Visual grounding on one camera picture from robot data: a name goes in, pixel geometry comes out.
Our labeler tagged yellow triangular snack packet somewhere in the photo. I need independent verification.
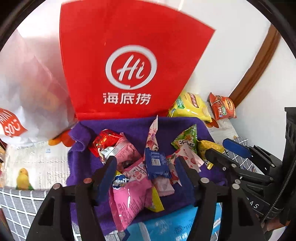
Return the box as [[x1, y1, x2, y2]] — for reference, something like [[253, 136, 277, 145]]
[[197, 139, 225, 170]]

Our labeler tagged green triangular snack packet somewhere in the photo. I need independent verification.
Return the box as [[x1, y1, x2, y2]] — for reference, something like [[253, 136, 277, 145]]
[[171, 124, 198, 153]]

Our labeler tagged light pink pastry packet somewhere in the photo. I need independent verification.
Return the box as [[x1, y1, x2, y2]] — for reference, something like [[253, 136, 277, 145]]
[[152, 176, 175, 197]]

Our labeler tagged blue tissue pack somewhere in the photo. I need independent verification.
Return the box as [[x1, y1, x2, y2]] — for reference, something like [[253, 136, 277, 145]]
[[125, 202, 223, 241]]

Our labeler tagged dark blue snack packet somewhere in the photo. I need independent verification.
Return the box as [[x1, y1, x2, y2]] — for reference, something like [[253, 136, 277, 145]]
[[144, 148, 171, 180]]

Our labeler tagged pink snack bag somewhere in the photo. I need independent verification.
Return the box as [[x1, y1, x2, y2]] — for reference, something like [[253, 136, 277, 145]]
[[109, 170, 165, 231]]

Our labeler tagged silver pink packet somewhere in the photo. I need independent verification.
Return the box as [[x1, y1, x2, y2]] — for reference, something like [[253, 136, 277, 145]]
[[98, 133, 141, 172]]

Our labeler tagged red gold snack packet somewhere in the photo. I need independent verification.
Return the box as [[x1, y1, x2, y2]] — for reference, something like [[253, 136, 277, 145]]
[[89, 129, 122, 158]]

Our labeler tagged panda print snack packet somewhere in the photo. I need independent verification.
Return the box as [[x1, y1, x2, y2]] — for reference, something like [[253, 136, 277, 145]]
[[145, 116, 159, 151]]

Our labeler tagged right hand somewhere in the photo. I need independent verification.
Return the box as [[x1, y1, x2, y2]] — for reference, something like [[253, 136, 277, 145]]
[[261, 219, 290, 233]]

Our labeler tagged grey checked bed sheet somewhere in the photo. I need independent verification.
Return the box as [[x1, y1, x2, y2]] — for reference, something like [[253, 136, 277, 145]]
[[0, 136, 265, 241]]

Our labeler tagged orange chips bag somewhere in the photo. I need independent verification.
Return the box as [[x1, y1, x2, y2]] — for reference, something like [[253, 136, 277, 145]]
[[208, 92, 236, 121]]

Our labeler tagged purple towel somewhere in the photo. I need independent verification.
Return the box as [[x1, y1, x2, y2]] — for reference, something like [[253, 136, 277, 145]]
[[66, 117, 213, 223]]

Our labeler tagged yellow chips bag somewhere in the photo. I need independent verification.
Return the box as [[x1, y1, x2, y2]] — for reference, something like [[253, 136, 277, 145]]
[[168, 91, 212, 123]]

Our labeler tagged white Miniso shopping bag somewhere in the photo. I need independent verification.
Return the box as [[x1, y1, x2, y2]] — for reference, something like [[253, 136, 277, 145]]
[[1, 31, 76, 145]]

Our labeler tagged red Haidilao bag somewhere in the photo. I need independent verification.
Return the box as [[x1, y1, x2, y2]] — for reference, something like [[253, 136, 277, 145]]
[[60, 1, 214, 121]]

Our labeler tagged brown wooden door frame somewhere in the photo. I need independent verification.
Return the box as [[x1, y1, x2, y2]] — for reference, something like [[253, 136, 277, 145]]
[[229, 24, 281, 107]]

